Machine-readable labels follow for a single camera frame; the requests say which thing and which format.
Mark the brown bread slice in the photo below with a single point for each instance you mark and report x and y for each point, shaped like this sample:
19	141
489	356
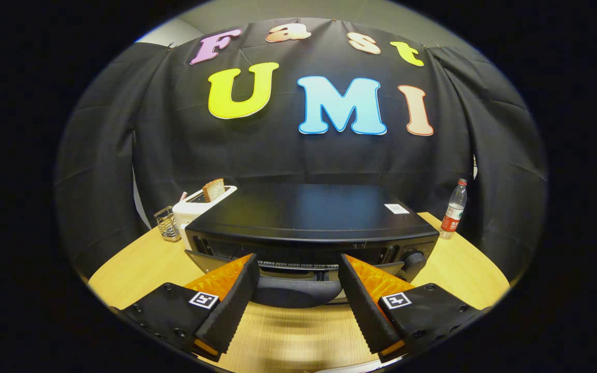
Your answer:
214	190

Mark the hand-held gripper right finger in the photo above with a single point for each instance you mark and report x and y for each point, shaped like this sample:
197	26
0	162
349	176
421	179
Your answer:
368	311

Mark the black backdrop cloth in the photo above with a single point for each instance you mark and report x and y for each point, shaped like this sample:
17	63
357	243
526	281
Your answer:
112	155

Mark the black toaster oven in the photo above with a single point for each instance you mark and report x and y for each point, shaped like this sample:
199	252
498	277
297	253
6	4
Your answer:
298	212

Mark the red label plastic water bottle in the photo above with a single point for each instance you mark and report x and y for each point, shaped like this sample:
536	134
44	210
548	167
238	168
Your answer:
454	212

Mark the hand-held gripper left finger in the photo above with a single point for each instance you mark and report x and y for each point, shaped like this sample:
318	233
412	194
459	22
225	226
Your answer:
231	311

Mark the white pop-up toaster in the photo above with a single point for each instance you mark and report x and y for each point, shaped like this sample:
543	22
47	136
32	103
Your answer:
189	212

